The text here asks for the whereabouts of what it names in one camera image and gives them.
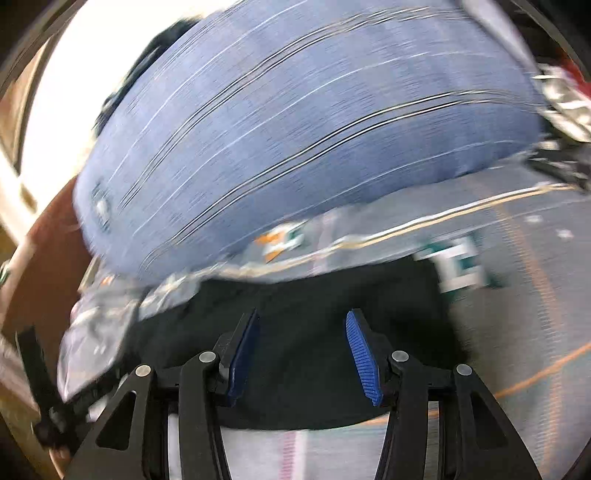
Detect dark cloth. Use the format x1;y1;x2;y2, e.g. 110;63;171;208
95;17;200;136

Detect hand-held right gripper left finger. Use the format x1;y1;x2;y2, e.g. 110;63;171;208
68;308;260;480

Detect blue striped pillow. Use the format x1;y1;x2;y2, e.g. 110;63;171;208
73;0;551;283

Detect grey printed blanket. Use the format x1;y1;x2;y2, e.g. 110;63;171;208
78;173;591;480

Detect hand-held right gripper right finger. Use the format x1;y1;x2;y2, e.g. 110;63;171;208
345;308;544;480

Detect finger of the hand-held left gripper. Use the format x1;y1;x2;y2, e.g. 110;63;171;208
15;325;80;452

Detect black pants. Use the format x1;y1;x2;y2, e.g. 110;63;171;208
127;258;469;431

